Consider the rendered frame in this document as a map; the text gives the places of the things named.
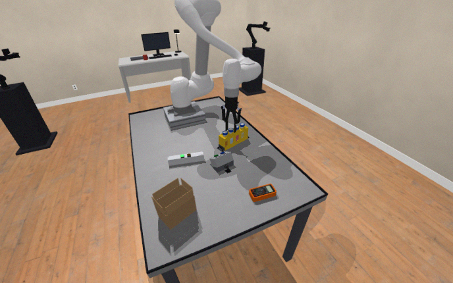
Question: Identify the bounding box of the yellow rack with four tubes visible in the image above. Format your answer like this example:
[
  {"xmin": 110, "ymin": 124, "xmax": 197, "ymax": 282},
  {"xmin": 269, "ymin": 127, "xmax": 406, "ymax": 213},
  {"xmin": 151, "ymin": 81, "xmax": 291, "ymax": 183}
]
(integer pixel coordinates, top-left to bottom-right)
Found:
[{"xmin": 219, "ymin": 125, "xmax": 248, "ymax": 151}]

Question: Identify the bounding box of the brown cardboard box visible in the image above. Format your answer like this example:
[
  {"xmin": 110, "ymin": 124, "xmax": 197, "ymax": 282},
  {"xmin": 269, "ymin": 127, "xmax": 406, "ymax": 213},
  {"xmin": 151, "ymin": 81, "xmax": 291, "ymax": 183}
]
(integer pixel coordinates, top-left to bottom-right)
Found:
[{"xmin": 151, "ymin": 178, "xmax": 197, "ymax": 230}]

